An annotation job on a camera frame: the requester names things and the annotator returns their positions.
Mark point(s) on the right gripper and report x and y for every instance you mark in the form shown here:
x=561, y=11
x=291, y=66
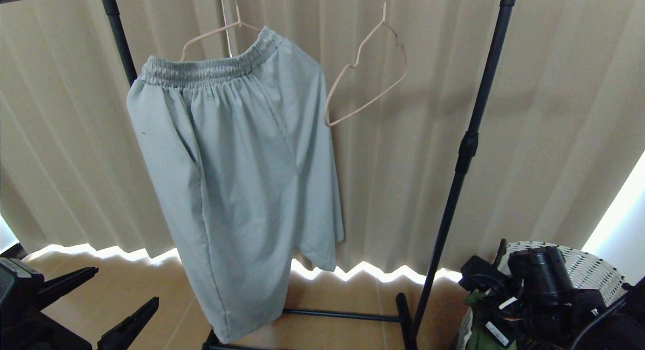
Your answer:
x=524, y=325

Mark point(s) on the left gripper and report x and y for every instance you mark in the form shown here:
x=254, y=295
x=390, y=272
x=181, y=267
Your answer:
x=35, y=335

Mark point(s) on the pale grey shorts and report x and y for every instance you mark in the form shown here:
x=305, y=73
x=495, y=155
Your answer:
x=242, y=179

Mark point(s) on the white laundry basket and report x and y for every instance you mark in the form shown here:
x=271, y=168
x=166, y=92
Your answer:
x=594, y=272

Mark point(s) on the black clothes rack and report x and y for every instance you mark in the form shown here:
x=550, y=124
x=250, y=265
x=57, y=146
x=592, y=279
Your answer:
x=485, y=88

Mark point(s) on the pink clothes hanger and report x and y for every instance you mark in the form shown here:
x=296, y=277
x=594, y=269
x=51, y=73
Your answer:
x=216, y=31
x=384, y=15

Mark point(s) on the green garment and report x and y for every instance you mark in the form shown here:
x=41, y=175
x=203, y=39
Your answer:
x=476, y=314

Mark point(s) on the beige curtain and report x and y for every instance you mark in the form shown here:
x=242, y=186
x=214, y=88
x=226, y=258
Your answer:
x=554, y=113

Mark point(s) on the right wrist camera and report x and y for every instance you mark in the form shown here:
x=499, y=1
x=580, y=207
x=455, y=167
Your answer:
x=481, y=274

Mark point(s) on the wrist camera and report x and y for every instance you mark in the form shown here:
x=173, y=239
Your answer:
x=20, y=287
x=481, y=274

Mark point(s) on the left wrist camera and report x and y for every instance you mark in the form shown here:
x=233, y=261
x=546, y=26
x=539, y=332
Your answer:
x=20, y=287

